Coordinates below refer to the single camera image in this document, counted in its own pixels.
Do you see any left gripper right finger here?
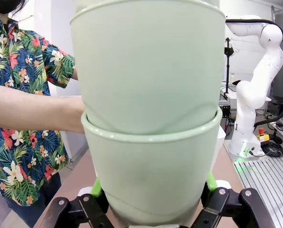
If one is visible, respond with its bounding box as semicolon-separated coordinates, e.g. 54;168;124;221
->
190;171;275;228

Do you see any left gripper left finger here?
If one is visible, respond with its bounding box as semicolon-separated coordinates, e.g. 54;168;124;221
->
34;177;116;228

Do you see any light green plastic cup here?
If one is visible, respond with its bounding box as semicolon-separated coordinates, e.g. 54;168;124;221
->
69;0;226;135
80;106;224;227
75;0;221;10

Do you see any person's right forearm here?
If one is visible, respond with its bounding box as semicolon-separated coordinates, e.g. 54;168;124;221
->
0;84;86;134

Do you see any yellow red emergency stop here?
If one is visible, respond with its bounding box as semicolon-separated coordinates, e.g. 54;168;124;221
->
256;127;271;143

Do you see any person in floral shirt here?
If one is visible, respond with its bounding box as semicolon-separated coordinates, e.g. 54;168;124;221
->
0;0;79;228

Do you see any aluminium slotted base plate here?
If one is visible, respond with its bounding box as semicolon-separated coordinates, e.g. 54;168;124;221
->
233;155;283;228

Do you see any black camera stand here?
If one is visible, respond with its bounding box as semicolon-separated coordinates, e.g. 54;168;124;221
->
223;37;235;100

